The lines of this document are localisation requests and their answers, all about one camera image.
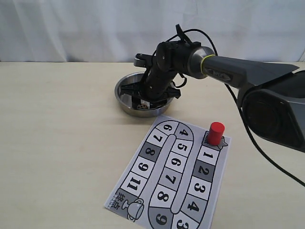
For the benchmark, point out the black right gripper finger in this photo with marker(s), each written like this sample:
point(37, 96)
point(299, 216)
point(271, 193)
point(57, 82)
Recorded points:
point(158, 104)

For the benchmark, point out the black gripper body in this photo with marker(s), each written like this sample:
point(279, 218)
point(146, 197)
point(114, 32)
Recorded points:
point(153, 87)

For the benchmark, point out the wooden die black dots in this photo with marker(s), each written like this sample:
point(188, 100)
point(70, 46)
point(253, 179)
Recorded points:
point(142, 106)

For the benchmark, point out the red cylinder game piece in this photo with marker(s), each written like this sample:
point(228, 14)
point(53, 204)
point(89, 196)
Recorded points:
point(215, 133)

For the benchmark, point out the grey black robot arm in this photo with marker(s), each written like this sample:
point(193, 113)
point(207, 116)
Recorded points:
point(270, 95)

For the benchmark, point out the stainless steel round bowl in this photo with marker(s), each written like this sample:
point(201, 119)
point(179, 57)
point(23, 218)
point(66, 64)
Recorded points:
point(125, 101)

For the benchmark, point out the printed number board sheet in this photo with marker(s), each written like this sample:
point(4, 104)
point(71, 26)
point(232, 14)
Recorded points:
point(174, 178)

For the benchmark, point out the white background curtain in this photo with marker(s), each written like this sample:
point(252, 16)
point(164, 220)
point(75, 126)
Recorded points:
point(115, 30)

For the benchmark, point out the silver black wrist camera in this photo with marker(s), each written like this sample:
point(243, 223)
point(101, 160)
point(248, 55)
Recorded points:
point(141, 60)

